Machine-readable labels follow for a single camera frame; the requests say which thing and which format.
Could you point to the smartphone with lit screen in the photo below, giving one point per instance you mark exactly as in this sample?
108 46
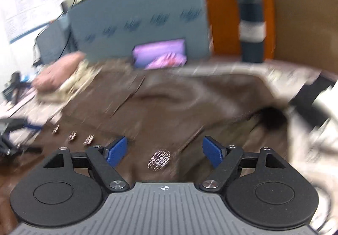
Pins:
160 54

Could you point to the brown cardboard box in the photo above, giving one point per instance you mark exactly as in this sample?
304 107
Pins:
306 32

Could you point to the white printed tablecloth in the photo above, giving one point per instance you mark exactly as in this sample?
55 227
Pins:
312 151

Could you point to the beige patterned cloth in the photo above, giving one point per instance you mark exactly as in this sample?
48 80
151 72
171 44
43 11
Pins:
76 83

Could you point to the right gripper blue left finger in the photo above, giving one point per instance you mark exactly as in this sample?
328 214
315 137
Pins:
103 160

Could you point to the dark teal thermos bottle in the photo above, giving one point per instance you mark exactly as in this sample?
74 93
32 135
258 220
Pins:
251 30

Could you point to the person's hand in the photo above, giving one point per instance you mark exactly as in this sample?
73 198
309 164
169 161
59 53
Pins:
52 77

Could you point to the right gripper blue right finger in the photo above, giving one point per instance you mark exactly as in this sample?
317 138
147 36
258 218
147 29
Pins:
225 160

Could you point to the brown leather jacket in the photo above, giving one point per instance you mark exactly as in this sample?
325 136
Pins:
164 114

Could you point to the grey-blue box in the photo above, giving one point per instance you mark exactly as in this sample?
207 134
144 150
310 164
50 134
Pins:
105 29

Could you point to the orange box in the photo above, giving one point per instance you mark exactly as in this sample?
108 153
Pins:
224 17

